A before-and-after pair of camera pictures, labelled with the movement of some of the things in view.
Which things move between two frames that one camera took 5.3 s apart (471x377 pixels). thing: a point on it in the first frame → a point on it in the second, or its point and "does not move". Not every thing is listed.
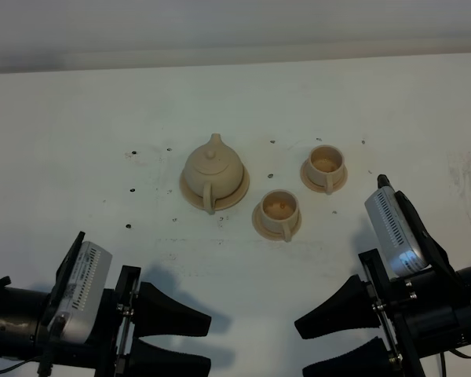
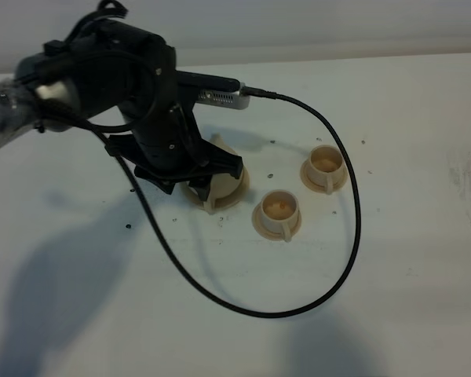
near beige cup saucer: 274,236 does not move
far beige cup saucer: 306,180 does not move
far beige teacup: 326,166 does not move
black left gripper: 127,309 → 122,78
